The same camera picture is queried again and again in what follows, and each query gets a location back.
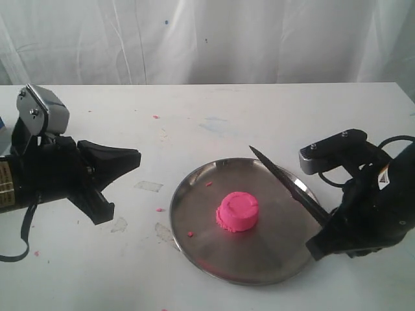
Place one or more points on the white backdrop curtain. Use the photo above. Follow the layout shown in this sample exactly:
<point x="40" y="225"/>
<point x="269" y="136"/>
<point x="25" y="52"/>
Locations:
<point x="206" y="42"/>

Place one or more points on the black knife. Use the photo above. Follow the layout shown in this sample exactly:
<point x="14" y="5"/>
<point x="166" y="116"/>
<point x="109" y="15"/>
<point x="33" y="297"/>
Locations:
<point x="314" y="209"/>

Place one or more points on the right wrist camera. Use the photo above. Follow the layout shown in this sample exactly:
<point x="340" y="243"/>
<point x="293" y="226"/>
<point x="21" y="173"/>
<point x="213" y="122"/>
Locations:
<point x="347" y="149"/>

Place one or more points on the round steel plate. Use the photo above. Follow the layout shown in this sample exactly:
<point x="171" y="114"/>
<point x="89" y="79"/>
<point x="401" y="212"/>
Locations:
<point x="270" y="252"/>

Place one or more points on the pink clay lump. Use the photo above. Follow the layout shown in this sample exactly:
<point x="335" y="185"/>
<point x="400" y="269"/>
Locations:
<point x="238" y="212"/>

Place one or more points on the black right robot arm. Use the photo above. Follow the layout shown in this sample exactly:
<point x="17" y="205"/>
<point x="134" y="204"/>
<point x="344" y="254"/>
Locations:
<point x="376" y="211"/>

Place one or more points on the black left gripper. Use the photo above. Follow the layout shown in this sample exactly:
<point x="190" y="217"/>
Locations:
<point x="52" y="167"/>

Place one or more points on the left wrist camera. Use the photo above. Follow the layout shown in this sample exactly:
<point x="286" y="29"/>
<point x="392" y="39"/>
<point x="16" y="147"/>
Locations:
<point x="41" y="111"/>

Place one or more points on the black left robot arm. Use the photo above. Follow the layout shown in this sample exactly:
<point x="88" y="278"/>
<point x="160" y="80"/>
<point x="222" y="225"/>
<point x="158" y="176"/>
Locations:
<point x="4" y="184"/>

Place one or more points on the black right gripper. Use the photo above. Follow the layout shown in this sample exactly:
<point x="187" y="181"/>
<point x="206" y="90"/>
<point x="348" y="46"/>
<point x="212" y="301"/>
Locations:
<point x="376" y="212"/>

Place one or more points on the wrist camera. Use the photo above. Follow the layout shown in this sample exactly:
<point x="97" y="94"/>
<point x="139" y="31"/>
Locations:
<point x="41" y="111"/>
<point x="347" y="149"/>

